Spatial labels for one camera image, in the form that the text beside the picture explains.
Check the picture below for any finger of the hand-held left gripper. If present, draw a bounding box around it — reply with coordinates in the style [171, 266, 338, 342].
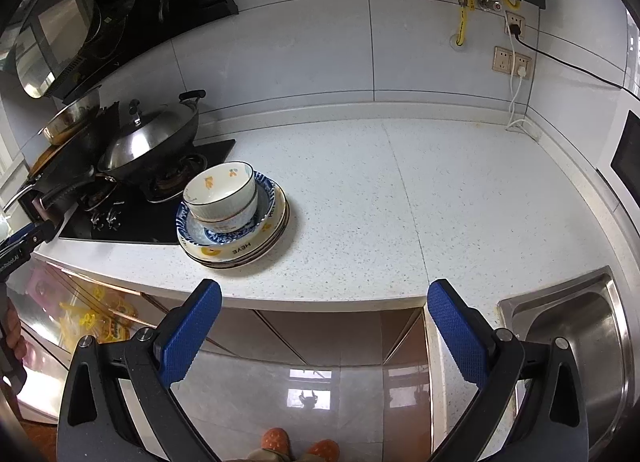
[7, 221, 59, 257]

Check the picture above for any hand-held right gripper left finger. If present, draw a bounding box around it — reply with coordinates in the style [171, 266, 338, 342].
[56, 278, 223, 462]

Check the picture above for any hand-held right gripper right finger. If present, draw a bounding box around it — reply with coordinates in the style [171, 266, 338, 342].
[426, 278, 591, 462]

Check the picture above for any bear print plate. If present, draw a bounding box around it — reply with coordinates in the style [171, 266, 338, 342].
[182, 192, 292, 270]
[177, 182, 288, 259]

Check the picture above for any white bowl gold rim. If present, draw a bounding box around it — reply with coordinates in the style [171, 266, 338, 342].
[189, 187, 260, 235]

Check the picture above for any white bowl orange print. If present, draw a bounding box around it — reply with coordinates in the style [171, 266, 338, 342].
[183, 161, 256, 210]

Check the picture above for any blue patterned bowl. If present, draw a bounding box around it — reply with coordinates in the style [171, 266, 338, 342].
[175, 170, 276, 246]

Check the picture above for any person's left hand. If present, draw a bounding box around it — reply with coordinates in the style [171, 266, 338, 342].
[0, 306, 24, 369]

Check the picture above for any black frying pan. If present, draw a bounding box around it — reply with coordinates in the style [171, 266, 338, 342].
[4, 142, 118, 217]

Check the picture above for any black gas stove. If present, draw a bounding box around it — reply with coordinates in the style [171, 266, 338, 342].
[57, 138, 237, 245]

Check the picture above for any glossy kitchen cabinet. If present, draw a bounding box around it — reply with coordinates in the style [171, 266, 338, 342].
[5, 252, 436, 425]

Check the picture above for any steel pan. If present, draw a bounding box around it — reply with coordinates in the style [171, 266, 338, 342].
[41, 93, 102, 146]

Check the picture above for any stainless steel sink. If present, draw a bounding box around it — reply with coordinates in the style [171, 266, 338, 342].
[496, 266, 636, 462]

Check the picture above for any orange slipper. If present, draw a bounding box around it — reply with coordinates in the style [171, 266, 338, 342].
[306, 438, 341, 462]
[261, 429, 294, 459]

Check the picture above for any steel wok lid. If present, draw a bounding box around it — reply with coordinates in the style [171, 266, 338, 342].
[97, 99, 197, 177]

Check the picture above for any gas burner grate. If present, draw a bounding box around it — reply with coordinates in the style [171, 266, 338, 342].
[145, 154, 208, 203]

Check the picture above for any black wok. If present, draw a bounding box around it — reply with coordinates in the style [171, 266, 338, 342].
[97, 89, 207, 183]

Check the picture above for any white microwave oven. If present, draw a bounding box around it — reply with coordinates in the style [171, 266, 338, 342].
[597, 109, 640, 207]

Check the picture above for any black range hood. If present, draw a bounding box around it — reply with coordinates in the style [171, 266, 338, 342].
[0, 0, 240, 101]

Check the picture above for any steel pipe valve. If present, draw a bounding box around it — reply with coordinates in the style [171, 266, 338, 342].
[479, 0, 521, 15]

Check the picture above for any white power cable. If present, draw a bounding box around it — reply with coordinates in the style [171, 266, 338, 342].
[506, 34, 542, 141]

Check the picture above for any double wall outlet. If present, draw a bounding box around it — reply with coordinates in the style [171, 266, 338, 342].
[494, 46, 533, 78]

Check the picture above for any black power cable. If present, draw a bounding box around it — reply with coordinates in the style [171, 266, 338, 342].
[507, 22, 640, 98]

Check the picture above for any yellow gas hose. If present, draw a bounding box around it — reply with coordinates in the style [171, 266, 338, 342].
[453, 0, 473, 48]

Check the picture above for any single wall outlet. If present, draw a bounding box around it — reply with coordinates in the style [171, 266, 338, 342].
[504, 10, 527, 40]

